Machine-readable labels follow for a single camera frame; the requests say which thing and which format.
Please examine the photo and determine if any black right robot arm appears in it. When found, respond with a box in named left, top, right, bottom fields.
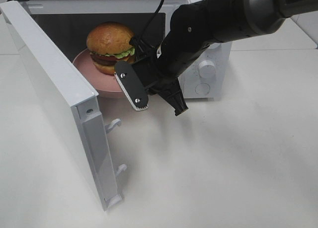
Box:
left=115, top=0, right=318, bottom=115

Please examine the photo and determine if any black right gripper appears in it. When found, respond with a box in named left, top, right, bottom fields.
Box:
left=114, top=36, right=209, bottom=116

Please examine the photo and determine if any pink plate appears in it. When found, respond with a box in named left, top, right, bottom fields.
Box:
left=73, top=49, right=124, bottom=98

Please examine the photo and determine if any white microwave door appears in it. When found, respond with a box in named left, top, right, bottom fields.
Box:
left=0, top=0, right=126, bottom=210

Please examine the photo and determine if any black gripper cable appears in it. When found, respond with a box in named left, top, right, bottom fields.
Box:
left=129, top=0, right=167, bottom=62

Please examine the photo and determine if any round door release button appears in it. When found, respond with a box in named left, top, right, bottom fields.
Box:
left=195, top=83, right=211, bottom=95

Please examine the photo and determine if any white lower timer knob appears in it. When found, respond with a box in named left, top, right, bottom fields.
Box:
left=198, top=60, right=216, bottom=78

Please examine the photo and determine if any burger with lettuce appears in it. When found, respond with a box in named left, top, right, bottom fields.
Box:
left=86, top=22, right=135, bottom=75

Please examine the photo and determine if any white microwave oven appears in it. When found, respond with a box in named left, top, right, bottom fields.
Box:
left=0, top=0, right=232, bottom=99

